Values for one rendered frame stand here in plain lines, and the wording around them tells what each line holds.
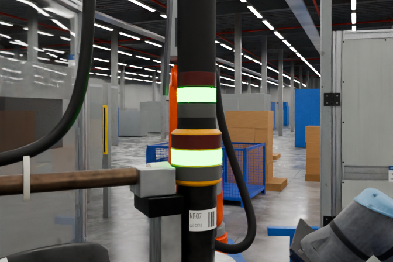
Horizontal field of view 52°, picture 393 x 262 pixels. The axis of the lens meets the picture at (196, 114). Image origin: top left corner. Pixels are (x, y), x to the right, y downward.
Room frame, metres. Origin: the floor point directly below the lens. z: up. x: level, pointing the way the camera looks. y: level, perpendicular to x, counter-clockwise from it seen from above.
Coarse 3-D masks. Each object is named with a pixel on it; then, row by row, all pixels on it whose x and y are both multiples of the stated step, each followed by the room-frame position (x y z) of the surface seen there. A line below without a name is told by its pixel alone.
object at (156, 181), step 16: (144, 176) 0.31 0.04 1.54; (160, 176) 0.32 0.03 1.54; (144, 192) 0.31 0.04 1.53; (160, 192) 0.32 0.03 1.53; (176, 192) 0.33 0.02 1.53; (144, 208) 0.31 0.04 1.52; (160, 208) 0.31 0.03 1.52; (176, 208) 0.32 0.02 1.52; (160, 224) 0.32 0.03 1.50; (176, 224) 0.32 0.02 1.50; (160, 240) 0.32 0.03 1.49; (176, 240) 0.32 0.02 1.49; (160, 256) 0.32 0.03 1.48; (176, 256) 0.32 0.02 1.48; (224, 256) 0.36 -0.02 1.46
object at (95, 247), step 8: (40, 248) 0.43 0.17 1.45; (48, 248) 0.43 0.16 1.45; (56, 248) 0.44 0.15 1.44; (64, 248) 0.44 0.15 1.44; (72, 248) 0.45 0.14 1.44; (80, 248) 0.45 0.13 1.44; (88, 248) 0.46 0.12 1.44; (96, 248) 0.46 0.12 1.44; (104, 248) 0.47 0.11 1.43; (8, 256) 0.41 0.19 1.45; (16, 256) 0.41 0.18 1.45; (24, 256) 0.41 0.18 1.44; (32, 256) 0.42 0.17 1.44; (40, 256) 0.42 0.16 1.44; (48, 256) 0.42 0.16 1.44; (56, 256) 0.43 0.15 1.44; (64, 256) 0.43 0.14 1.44; (72, 256) 0.44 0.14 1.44; (80, 256) 0.44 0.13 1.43; (88, 256) 0.45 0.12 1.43; (96, 256) 0.45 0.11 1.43; (104, 256) 0.46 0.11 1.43
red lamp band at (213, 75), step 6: (186, 72) 0.33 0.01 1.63; (192, 72) 0.33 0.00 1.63; (198, 72) 0.33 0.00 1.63; (204, 72) 0.33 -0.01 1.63; (210, 72) 0.33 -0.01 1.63; (180, 78) 0.34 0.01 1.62; (186, 78) 0.33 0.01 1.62; (192, 78) 0.33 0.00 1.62; (198, 78) 0.33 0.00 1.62; (204, 78) 0.33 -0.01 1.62; (210, 78) 0.33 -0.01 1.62; (180, 84) 0.34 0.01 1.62; (186, 84) 0.33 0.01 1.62; (192, 84) 0.33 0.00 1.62; (198, 84) 0.33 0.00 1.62; (204, 84) 0.33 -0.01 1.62; (210, 84) 0.33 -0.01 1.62
